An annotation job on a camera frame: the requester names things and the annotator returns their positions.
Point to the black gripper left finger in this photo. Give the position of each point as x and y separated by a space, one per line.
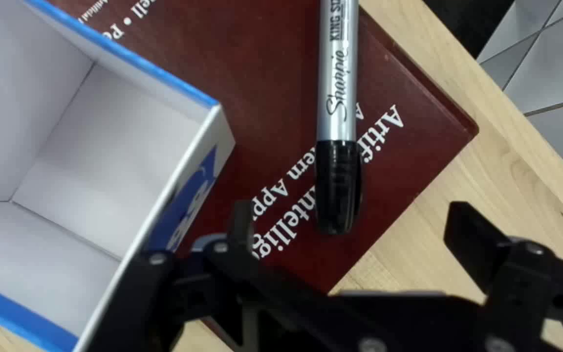
184 299

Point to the white blue cardboard box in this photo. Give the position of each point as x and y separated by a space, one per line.
66 162

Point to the silver black Sharpie marker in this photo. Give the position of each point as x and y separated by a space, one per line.
336 78

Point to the maroon hardcover book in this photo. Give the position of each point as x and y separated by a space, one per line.
274 84

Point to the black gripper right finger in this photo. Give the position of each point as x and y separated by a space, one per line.
536 293

